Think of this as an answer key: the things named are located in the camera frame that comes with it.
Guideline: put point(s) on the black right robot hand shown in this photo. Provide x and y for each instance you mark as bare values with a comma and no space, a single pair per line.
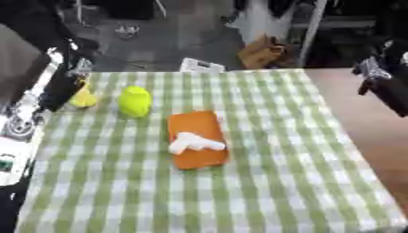
392,92

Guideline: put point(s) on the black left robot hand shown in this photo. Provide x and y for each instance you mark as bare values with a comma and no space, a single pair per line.
59,91

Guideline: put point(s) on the yellow toy banana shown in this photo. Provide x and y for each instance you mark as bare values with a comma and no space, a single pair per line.
83,97

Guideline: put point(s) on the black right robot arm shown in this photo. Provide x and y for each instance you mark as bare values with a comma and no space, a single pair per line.
396,50

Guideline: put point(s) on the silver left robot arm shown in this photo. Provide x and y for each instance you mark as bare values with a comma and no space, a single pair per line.
17,130

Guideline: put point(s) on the white plastic box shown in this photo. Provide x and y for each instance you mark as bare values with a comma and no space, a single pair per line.
201,65

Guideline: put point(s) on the chair wheel base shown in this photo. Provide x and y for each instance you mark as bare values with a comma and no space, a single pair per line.
127,31

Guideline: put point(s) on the silver metal pole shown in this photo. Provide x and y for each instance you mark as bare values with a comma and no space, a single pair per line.
311,32

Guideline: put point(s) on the orange rectangular tray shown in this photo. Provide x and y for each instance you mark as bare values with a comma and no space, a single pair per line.
197,140

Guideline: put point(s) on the white hanging cloth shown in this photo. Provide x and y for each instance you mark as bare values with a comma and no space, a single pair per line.
261,18

